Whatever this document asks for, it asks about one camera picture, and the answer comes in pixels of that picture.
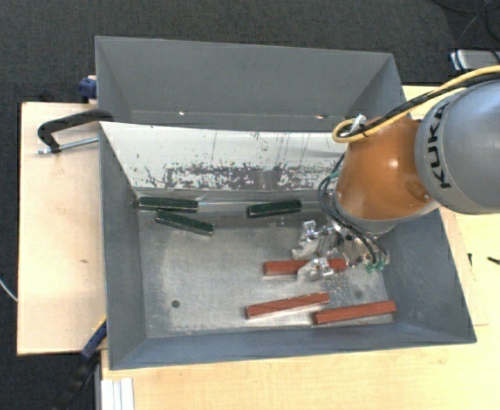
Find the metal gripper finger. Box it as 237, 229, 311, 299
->
291, 220, 321, 260
297, 257, 334, 282

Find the red-brown flat block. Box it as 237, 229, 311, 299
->
262, 257, 349, 278
244, 291, 332, 321
310, 299, 398, 327

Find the dark green flat block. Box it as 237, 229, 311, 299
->
138, 196, 201, 213
153, 209, 216, 237
245, 198, 303, 220

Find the grey metal bin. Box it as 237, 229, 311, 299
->
94, 35, 478, 371

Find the pale wood board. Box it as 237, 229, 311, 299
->
16, 102, 108, 356

